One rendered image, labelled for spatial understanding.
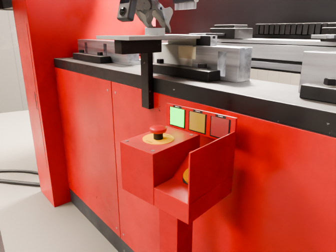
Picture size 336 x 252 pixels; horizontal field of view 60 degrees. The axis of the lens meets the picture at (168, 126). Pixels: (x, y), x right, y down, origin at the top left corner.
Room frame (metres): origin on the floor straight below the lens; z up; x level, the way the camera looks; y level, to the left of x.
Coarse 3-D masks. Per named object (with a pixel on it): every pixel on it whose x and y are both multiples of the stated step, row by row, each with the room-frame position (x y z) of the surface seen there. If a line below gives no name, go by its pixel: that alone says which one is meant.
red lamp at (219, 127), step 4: (212, 116) 0.62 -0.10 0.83; (212, 120) 0.62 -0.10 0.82; (216, 120) 0.61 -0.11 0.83; (220, 120) 0.61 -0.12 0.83; (224, 120) 0.60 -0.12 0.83; (228, 120) 0.59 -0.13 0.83; (212, 124) 0.62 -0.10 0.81; (216, 124) 0.61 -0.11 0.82; (220, 124) 0.61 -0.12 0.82; (224, 124) 0.60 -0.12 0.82; (228, 124) 0.59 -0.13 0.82; (212, 128) 0.62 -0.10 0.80; (216, 128) 0.61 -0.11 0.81; (220, 128) 0.61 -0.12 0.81; (224, 128) 0.60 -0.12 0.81; (212, 132) 0.62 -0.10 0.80; (216, 132) 0.61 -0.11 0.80; (220, 132) 0.61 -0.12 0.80; (224, 132) 0.60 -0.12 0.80; (220, 136) 0.61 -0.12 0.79
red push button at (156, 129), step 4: (152, 128) 0.61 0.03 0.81; (156, 128) 0.61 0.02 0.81; (160, 128) 0.61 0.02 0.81; (164, 128) 0.61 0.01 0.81; (152, 132) 0.61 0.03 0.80; (156, 132) 0.60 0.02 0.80; (160, 132) 0.60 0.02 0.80; (164, 132) 0.61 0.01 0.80; (156, 136) 0.61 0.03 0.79; (160, 136) 0.61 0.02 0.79
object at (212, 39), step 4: (200, 36) 0.95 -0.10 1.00; (204, 36) 0.93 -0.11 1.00; (208, 36) 0.92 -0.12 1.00; (212, 36) 0.94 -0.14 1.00; (216, 36) 0.93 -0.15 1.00; (196, 40) 0.96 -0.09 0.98; (200, 40) 0.95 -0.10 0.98; (204, 40) 0.93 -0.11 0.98; (208, 40) 0.92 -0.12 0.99; (212, 40) 0.92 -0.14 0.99; (216, 40) 0.93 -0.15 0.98; (196, 44) 0.96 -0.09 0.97; (200, 44) 0.95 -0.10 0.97; (204, 44) 0.93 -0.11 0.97; (208, 44) 0.92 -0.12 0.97; (212, 44) 0.92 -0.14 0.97; (216, 44) 0.93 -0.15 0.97
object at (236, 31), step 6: (228, 24) 1.12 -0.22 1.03; (234, 24) 1.10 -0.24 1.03; (240, 24) 1.13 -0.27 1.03; (210, 30) 1.17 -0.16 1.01; (216, 30) 1.15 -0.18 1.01; (222, 30) 1.13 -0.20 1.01; (228, 30) 1.11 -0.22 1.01; (234, 30) 1.09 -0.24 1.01; (240, 30) 1.11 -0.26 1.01; (246, 30) 1.13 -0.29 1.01; (252, 30) 1.15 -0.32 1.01; (222, 36) 1.13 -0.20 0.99; (228, 36) 1.10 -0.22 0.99; (234, 36) 1.09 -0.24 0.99; (240, 36) 1.11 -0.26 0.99; (246, 36) 1.13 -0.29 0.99
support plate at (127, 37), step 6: (96, 36) 0.91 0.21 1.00; (102, 36) 0.88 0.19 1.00; (108, 36) 0.85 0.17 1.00; (114, 36) 0.83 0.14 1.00; (120, 36) 0.80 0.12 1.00; (126, 36) 0.78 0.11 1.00; (132, 36) 0.78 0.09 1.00; (138, 36) 0.79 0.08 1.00; (144, 36) 0.81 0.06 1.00; (150, 36) 0.82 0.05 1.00; (156, 36) 0.83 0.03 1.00; (162, 36) 0.85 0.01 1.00; (168, 36) 0.86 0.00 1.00; (174, 36) 0.88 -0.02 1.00; (180, 36) 0.89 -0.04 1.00; (186, 36) 0.91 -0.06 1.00; (192, 36) 0.92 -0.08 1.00; (198, 36) 0.94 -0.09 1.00
